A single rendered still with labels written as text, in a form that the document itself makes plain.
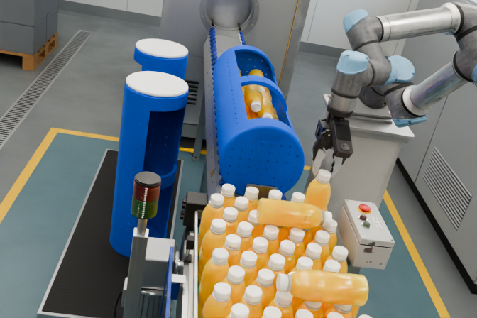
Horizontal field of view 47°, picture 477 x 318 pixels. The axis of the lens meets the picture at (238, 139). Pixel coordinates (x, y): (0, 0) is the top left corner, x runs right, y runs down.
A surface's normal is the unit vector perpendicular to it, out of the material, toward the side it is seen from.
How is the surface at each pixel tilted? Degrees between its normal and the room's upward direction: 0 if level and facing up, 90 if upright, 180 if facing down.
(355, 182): 90
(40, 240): 0
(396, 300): 0
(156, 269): 90
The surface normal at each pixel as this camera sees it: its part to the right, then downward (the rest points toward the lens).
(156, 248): 0.18, -0.88
